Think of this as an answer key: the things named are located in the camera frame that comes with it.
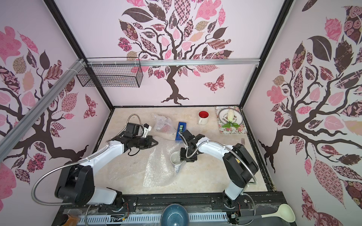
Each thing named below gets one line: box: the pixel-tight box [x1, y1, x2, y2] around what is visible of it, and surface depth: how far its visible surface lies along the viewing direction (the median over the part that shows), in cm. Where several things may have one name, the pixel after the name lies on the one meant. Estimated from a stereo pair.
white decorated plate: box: [218, 108, 244, 125], surface depth 113 cm
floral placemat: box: [215, 106, 234, 134], surface depth 109 cm
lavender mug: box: [170, 151, 184, 166], surface depth 86 cm
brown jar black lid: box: [57, 213, 81, 226], surface depth 65 cm
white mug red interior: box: [197, 110, 210, 125], surface depth 109 cm
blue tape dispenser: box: [175, 121, 187, 141], surface depth 100 cm
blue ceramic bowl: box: [160, 203, 190, 226], surface depth 69 cm
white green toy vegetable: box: [221, 109, 240, 129], surface depth 109 cm
